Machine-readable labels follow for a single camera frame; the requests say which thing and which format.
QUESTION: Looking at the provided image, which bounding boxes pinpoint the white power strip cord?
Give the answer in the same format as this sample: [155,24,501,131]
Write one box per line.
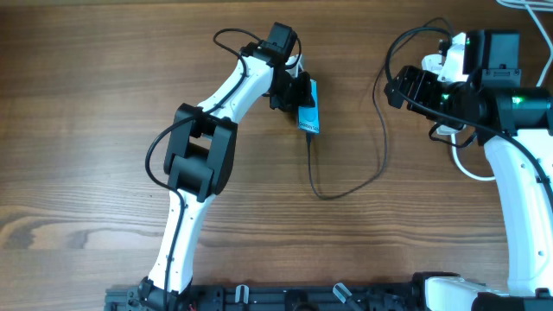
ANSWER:
[450,0,553,182]

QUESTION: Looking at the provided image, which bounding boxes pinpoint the black USB-C charging cable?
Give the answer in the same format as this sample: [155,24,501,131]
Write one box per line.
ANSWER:
[305,16,454,201]

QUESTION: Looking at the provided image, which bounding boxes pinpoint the blue Galaxy S25 smartphone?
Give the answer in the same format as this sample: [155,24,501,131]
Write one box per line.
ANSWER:
[297,79,320,134]

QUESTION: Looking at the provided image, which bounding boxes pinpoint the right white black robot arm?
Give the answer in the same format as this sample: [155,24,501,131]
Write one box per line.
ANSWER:
[385,29,552,310]

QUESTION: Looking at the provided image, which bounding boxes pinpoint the white cables at corner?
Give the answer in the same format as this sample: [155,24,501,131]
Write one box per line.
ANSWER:
[494,0,553,13]

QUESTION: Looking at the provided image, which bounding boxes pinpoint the white power strip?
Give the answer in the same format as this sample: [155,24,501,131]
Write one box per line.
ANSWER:
[421,54,467,136]

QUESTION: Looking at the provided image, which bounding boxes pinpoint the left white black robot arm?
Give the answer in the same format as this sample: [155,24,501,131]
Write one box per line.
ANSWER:
[138,22,315,310]

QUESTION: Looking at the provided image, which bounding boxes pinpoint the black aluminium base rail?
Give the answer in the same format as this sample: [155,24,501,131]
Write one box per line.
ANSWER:
[104,282,429,311]

